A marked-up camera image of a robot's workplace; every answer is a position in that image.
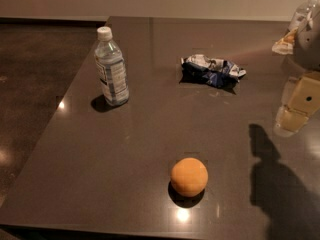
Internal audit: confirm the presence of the clear plastic water bottle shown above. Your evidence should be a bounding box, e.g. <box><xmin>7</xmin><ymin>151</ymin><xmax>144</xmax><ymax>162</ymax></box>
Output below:
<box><xmin>94</xmin><ymin>26</ymin><xmax>129</xmax><ymax>106</ymax></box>

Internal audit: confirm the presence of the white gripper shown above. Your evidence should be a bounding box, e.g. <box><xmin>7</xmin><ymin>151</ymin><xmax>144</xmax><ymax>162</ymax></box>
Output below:
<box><xmin>271</xmin><ymin>8</ymin><xmax>320</xmax><ymax>137</ymax></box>

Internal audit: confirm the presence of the crumpled blue white chip bag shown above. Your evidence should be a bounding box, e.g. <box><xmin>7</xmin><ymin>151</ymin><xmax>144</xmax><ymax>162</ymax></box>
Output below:
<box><xmin>181</xmin><ymin>54</ymin><xmax>246</xmax><ymax>88</ymax></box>

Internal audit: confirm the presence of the clear bottle at table edge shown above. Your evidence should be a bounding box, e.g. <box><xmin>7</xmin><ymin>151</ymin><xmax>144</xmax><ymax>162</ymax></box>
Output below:
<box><xmin>288</xmin><ymin>0</ymin><xmax>318</xmax><ymax>31</ymax></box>

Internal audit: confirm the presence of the orange fruit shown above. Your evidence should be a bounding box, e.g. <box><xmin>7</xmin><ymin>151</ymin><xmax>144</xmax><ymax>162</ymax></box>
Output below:
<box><xmin>170</xmin><ymin>158</ymin><xmax>208</xmax><ymax>197</ymax></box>

